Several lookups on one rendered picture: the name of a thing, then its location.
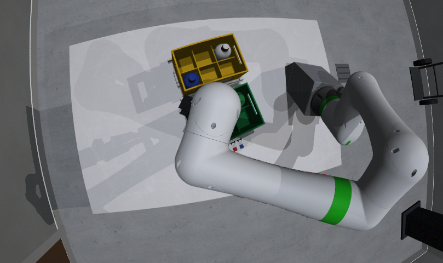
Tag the green divided crate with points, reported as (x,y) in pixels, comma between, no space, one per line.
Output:
(248,119)

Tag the yellow divided crate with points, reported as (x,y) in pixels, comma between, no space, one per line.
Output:
(195,56)

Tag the white pick list strip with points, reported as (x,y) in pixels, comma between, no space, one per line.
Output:
(240,143)

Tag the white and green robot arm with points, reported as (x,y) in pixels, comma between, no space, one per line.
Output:
(400,158)

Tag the white bottle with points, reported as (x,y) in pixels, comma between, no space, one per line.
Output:
(222,51)

